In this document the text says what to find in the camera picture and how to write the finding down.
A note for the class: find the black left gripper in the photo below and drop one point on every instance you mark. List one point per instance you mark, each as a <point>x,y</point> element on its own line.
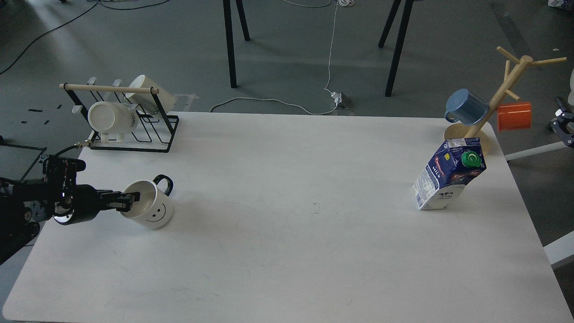
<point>76,203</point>

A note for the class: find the blue milk carton green cap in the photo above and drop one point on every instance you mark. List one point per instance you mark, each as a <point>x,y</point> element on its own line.
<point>452,167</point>

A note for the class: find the white smiley face mug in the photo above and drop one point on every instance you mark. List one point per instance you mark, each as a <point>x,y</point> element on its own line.
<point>155,207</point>

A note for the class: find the orange mug on tree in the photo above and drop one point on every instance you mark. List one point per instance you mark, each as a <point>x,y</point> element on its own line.
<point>514,116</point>

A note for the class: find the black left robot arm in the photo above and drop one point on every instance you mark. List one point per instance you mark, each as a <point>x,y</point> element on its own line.
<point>24,205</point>

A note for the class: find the cream mug tilted rear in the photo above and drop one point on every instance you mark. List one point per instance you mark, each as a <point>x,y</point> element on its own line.
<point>146,100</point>

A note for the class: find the wooden mug tree stand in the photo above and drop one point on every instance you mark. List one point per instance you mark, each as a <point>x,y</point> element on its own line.
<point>514,69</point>

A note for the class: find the white chair base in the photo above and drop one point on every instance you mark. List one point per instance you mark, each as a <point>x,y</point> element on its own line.
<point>549,147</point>

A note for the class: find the black table leg right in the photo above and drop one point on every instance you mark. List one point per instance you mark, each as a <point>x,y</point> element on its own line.
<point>403,27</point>

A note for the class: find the blue mug on tree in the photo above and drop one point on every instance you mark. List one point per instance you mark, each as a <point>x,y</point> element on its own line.
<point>465,107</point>

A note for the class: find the white power adapter plug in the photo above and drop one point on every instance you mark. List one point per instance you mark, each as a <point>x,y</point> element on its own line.
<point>340,99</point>

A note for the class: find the black wire cup rack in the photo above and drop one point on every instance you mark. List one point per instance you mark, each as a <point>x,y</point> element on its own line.
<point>152,135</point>

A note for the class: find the white mug lying front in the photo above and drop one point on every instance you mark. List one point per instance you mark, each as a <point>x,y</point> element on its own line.
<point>112,118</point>

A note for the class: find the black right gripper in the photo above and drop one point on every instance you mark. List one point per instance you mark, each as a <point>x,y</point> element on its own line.
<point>559,124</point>

